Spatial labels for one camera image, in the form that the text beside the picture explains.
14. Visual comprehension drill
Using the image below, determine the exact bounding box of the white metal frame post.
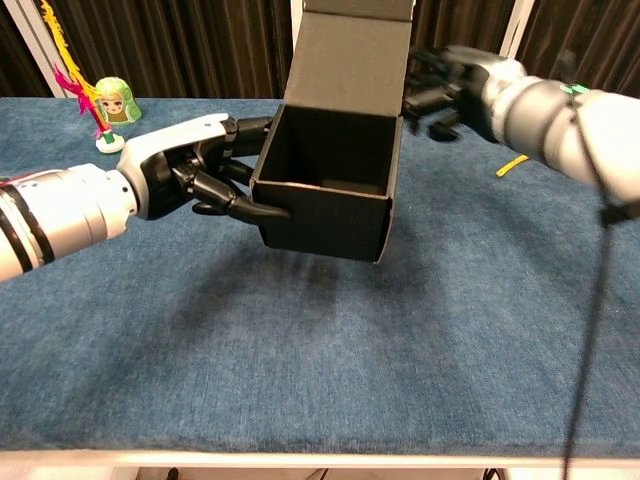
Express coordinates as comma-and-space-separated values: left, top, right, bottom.
499, 0, 537, 60
4, 0, 69, 99
288, 0, 307, 99

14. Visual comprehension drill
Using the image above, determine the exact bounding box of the yellow tape measure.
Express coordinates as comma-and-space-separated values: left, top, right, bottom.
495, 154, 530, 178

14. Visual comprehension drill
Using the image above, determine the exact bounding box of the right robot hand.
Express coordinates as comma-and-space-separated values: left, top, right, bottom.
402, 45, 526, 144

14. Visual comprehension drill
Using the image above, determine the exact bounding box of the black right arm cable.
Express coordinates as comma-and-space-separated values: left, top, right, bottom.
559, 49, 640, 480

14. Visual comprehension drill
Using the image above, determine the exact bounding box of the green-haired doll head toy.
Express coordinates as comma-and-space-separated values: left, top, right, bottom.
94, 76, 143, 126

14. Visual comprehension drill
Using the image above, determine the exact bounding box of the blue table mat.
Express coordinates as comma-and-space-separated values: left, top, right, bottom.
0, 96, 640, 459

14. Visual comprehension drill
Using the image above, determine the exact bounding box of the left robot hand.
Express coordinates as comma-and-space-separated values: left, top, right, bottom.
115, 113, 292, 224

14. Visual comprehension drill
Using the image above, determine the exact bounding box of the green doll head toy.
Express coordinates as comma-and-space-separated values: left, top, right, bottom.
39, 0, 127, 155

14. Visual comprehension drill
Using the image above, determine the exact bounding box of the black paper box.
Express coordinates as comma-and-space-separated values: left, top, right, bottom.
249, 0, 416, 265

